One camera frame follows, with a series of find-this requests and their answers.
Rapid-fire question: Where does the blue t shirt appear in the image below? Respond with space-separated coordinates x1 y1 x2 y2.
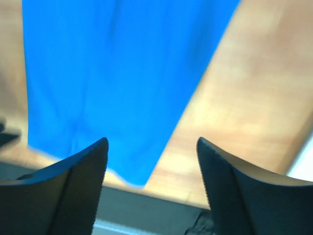
22 0 238 187

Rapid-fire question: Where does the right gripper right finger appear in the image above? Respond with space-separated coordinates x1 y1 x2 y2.
197 137 313 235

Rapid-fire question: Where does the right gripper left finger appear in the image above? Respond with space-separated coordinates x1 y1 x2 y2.
0 138 109 235

